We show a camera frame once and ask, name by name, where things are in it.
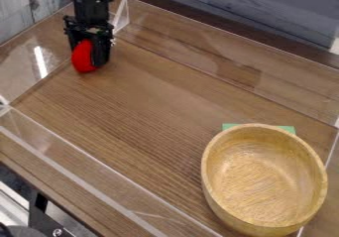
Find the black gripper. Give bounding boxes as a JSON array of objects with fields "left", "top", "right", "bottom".
[{"left": 64, "top": 15, "right": 113, "bottom": 67}]

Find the red plush strawberry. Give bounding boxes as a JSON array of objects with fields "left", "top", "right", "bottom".
[{"left": 72, "top": 40, "right": 96, "bottom": 73}]

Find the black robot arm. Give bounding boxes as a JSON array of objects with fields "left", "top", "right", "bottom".
[{"left": 64, "top": 0, "right": 113, "bottom": 73}]

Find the black table leg clamp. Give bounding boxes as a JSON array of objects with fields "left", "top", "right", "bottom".
[{"left": 28, "top": 192, "right": 76, "bottom": 237}]

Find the wooden bowl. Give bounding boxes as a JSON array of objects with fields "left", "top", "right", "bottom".
[{"left": 201, "top": 123, "right": 328, "bottom": 237}]

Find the clear acrylic corner bracket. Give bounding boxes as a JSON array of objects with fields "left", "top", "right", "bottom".
[{"left": 109, "top": 0, "right": 129, "bottom": 35}]

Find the clear acrylic left wall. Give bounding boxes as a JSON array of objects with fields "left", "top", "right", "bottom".
[{"left": 0, "top": 0, "right": 116, "bottom": 108}]

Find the clear acrylic wall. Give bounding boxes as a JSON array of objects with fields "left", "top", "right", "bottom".
[
  {"left": 117, "top": 0, "right": 339, "bottom": 127},
  {"left": 0, "top": 106, "right": 221, "bottom": 237},
  {"left": 0, "top": 0, "right": 116, "bottom": 108}
]

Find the clear acrylic front wall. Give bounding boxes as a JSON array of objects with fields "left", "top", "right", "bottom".
[{"left": 0, "top": 106, "right": 221, "bottom": 237}]

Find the clear acrylic back wall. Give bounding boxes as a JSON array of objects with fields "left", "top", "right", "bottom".
[{"left": 117, "top": 0, "right": 339, "bottom": 127}]

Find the black cable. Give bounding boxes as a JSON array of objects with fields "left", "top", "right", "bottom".
[{"left": 0, "top": 221, "right": 15, "bottom": 237}]

